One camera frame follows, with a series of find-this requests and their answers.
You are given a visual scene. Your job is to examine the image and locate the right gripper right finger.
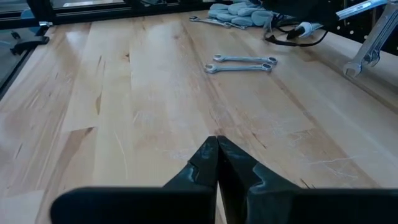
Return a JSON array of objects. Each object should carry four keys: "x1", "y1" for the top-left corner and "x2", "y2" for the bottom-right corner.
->
[{"x1": 216, "y1": 136, "x2": 398, "y2": 224}]

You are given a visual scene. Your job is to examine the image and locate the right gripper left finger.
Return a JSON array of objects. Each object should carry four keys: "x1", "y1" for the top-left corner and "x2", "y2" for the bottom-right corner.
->
[{"x1": 49, "y1": 136, "x2": 219, "y2": 224}]

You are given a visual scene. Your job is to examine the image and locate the black frame clamp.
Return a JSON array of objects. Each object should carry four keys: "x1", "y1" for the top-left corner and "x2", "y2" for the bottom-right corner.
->
[{"x1": 10, "y1": 35, "x2": 50, "y2": 57}]

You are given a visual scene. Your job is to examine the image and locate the grey work glove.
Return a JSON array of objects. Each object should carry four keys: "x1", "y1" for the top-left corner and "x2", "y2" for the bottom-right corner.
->
[{"x1": 207, "y1": 2, "x2": 274, "y2": 27}]

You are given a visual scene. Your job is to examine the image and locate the black looped cable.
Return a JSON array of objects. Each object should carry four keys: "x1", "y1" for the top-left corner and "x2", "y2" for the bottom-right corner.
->
[{"x1": 263, "y1": 14, "x2": 329, "y2": 47}]

